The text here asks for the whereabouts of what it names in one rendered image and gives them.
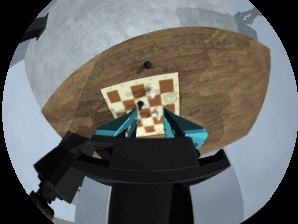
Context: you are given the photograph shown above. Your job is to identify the brown and cream chessboard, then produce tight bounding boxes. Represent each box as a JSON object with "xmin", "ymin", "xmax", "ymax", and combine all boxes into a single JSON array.
[{"xmin": 100, "ymin": 72, "xmax": 179, "ymax": 136}]

